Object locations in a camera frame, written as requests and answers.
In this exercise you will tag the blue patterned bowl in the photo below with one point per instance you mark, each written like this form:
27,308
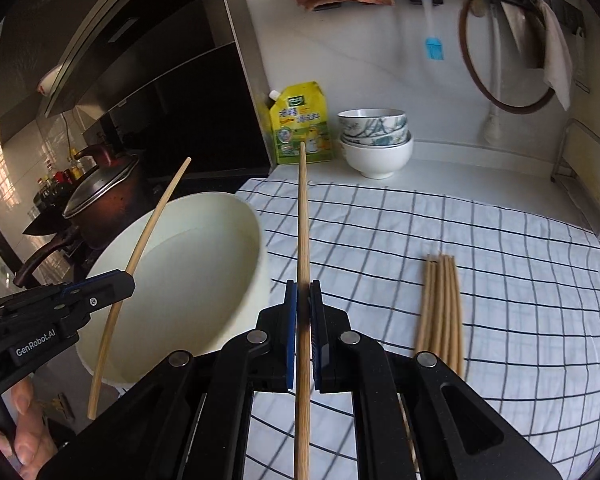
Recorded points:
384,141
371,122

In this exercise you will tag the black range hood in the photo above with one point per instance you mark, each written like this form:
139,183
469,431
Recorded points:
56,55

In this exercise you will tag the metal dish rack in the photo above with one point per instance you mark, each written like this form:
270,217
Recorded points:
576,171

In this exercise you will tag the white hanging brush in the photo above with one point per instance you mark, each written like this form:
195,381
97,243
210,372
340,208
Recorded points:
492,127

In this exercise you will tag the yellow seasoning pouch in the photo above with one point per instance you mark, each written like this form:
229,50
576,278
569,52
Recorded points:
299,116

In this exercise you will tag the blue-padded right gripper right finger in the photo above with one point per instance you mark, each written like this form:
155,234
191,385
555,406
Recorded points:
319,334

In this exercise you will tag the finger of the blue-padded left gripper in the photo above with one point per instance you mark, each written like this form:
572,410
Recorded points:
116,281
100,297

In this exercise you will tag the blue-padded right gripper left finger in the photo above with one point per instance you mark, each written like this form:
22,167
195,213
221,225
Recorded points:
291,303

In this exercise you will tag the brown round hoop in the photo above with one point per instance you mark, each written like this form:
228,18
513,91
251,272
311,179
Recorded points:
470,66

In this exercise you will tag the large white round basin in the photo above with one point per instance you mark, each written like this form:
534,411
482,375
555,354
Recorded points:
202,279

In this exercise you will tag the white ceramic bowl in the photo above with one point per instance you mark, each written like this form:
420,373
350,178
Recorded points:
378,162

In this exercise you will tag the brown cooking pot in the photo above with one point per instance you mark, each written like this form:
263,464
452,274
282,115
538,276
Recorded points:
102,222

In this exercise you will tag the dark pan with handle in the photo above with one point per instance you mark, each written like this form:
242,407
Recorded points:
59,240

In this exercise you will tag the person's left hand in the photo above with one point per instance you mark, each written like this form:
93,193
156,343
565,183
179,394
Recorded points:
33,444

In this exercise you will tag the white black-checked cloth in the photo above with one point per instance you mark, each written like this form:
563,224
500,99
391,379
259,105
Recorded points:
511,299

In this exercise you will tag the blue silicone brush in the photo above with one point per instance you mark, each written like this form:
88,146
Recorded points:
433,44

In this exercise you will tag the white hanging towel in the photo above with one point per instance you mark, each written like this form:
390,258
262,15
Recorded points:
558,67

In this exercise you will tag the glass pot lid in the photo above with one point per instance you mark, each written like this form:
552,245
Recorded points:
97,185

